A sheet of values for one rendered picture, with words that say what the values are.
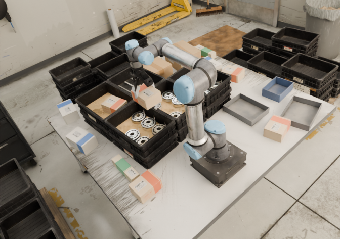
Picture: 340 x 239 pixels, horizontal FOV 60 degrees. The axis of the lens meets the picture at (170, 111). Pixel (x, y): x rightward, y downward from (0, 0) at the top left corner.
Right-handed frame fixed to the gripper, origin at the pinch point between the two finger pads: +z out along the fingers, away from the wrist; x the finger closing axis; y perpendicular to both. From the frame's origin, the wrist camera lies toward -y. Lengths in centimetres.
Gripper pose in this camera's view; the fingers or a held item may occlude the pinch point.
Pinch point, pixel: (145, 93)
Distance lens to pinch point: 185.2
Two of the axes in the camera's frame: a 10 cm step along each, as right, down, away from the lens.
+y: -6.3, -4.3, 6.5
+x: -7.6, 5.0, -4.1
